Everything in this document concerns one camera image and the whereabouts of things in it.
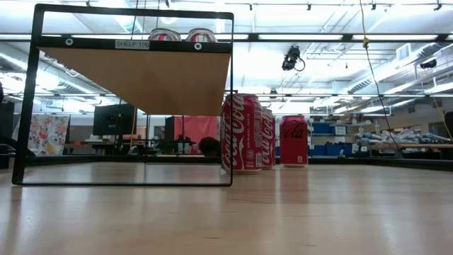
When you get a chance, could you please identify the orange partition panel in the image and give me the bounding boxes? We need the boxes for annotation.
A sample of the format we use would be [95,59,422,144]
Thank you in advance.
[173,115,220,155]

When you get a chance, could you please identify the black table frame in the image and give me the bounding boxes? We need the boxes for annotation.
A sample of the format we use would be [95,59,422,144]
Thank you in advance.
[0,154,453,171]

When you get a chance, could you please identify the red Coke Zero can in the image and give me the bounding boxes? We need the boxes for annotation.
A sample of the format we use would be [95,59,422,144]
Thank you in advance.
[279,115,309,168]

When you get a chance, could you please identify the white shelf label sticker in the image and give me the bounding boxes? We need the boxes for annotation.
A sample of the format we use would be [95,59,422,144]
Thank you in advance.
[114,39,151,50]

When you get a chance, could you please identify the person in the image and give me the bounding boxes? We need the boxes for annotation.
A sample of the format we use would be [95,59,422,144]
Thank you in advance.
[197,136,222,158]

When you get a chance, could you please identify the blue storage bins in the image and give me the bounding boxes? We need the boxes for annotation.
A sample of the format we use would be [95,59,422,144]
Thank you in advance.
[308,122,357,157]

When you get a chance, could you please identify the cluttered background table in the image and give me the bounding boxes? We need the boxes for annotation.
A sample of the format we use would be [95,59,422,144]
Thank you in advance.
[355,127,453,160]

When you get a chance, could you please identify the dark background equipment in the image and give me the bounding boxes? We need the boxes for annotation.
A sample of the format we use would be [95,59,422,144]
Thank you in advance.
[0,83,18,170]

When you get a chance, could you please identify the yellow hanging cable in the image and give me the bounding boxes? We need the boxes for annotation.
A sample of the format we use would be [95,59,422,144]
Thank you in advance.
[359,0,403,152]

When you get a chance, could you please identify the black background monitor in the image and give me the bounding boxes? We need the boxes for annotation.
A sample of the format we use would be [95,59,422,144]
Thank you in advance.
[93,103,137,136]

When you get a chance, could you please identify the floral patterned cloth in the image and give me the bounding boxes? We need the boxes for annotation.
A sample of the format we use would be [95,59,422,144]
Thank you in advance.
[28,113,71,157]

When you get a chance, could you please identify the black hanging camera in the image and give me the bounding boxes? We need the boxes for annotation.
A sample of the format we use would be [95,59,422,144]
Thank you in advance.
[281,45,306,73]

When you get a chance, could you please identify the silver Diet Coke can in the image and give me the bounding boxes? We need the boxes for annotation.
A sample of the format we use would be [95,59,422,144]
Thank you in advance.
[147,28,182,42]

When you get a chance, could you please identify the black overhead frame bar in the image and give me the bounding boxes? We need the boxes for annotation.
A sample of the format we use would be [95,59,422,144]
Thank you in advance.
[0,33,453,43]

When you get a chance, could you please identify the black metal shelf wooden board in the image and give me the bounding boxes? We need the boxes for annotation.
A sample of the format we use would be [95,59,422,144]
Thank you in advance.
[11,2,234,188]

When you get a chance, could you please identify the red Coca-Cola Star Wars can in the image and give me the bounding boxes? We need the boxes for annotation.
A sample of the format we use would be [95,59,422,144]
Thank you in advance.
[185,27,219,43]

